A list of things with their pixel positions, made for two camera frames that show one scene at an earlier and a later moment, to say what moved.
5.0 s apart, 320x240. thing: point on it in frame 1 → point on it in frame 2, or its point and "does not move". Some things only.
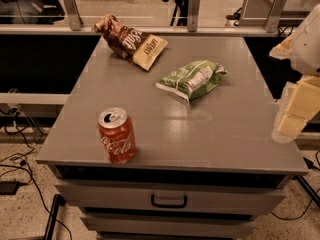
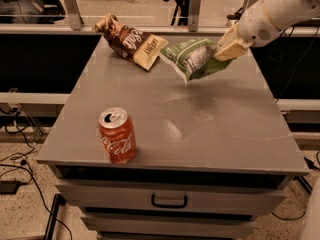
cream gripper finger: x=283 y=49 → x=231 y=35
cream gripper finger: x=301 y=102 → x=233 y=50
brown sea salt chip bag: x=136 y=46 does not move
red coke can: x=117 y=135 does not move
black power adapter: x=9 y=187 does not move
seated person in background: x=30 y=4 does not move
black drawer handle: x=170 y=206 does not move
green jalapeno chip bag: x=193 y=78 → x=194 y=58
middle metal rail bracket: x=193 y=9 does not move
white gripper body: x=308 y=47 → x=254 y=24
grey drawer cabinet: x=204 y=166 does not move
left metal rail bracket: x=71 y=7 does not move
